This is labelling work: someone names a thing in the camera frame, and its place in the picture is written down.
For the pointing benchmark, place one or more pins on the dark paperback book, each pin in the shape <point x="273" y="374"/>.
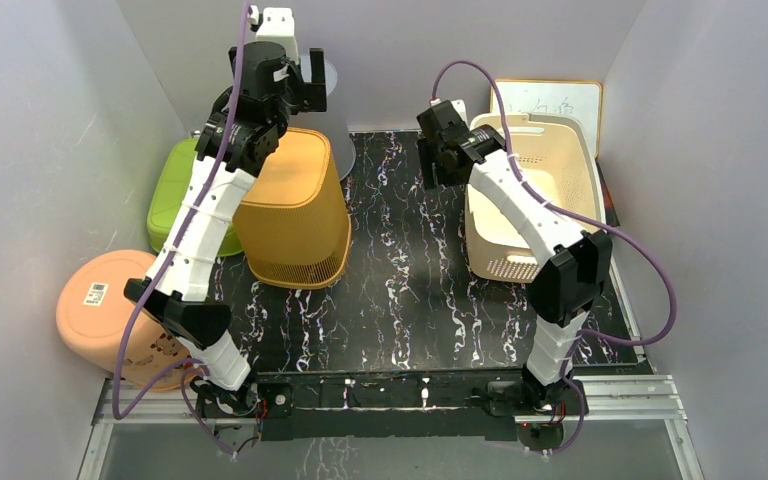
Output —
<point x="611" y="216"/>

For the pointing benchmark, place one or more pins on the yellow slatted plastic basket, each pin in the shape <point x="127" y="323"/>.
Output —
<point x="293" y="224"/>

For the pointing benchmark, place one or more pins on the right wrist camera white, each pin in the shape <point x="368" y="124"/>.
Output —
<point x="458" y="104"/>

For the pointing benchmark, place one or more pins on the green plastic tub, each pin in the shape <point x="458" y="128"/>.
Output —
<point x="170" y="190"/>

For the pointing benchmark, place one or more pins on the cream perforated laundry basket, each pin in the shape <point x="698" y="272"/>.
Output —
<point x="557" y="163"/>

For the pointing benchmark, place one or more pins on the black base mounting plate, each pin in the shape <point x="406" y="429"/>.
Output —
<point x="504" y="404"/>

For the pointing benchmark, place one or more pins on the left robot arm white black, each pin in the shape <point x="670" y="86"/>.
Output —
<point x="244" y="127"/>

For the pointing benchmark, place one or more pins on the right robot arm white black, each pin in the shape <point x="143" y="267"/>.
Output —
<point x="573" y="264"/>

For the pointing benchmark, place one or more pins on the yellow framed whiteboard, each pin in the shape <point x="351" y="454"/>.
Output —
<point x="580" y="100"/>

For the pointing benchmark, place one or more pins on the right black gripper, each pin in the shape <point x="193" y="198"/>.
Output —
<point x="434" y="177"/>

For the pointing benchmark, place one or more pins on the grey plastic bucket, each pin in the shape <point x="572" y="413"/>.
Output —
<point x="332" y="123"/>

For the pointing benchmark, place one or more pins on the orange plastic bucket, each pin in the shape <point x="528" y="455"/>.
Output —
<point x="92" y="313"/>

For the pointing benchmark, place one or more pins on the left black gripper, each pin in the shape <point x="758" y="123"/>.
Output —
<point x="310" y="96"/>

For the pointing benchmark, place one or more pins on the aluminium frame rail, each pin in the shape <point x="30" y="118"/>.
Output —
<point x="610" y="397"/>

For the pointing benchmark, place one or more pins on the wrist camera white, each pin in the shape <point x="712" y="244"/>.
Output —
<point x="275" y="25"/>
<point x="458" y="104"/>

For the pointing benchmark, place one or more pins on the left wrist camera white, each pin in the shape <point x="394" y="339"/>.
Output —
<point x="275" y="25"/>

